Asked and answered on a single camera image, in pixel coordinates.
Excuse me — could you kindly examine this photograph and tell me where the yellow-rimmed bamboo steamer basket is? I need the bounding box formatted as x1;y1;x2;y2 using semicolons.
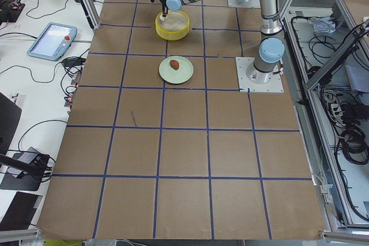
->
155;11;190;41

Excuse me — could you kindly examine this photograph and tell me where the brown bun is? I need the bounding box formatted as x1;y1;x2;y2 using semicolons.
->
170;59;180;70

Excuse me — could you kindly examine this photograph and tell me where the light green plate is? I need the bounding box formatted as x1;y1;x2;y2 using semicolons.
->
159;56;194;84

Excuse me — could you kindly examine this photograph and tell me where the teach pendant tablet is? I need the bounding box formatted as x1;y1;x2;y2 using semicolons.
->
27;22;77;61

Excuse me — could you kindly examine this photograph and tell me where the black laptop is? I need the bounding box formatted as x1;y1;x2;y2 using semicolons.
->
0;93;22;154

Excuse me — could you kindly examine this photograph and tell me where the black monitor stand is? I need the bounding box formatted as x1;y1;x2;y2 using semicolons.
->
1;147;55;191

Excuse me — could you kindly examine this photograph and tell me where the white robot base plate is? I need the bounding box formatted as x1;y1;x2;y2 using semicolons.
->
235;57;284;93

